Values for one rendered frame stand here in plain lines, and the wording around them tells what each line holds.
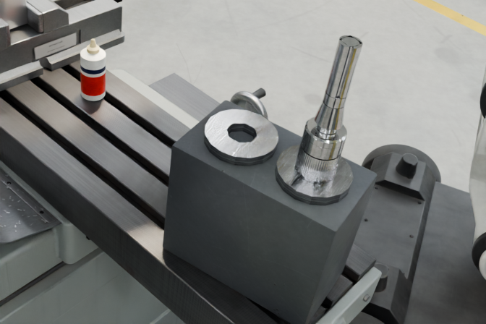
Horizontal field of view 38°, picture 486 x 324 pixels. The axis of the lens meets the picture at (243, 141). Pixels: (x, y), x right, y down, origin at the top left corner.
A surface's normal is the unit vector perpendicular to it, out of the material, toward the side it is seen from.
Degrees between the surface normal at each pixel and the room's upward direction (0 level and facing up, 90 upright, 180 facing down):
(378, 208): 0
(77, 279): 90
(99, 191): 0
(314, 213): 0
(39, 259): 90
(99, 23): 90
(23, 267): 90
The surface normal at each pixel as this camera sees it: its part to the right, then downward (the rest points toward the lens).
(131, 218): 0.14, -0.75
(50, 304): 0.74, 0.51
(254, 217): -0.52, 0.50
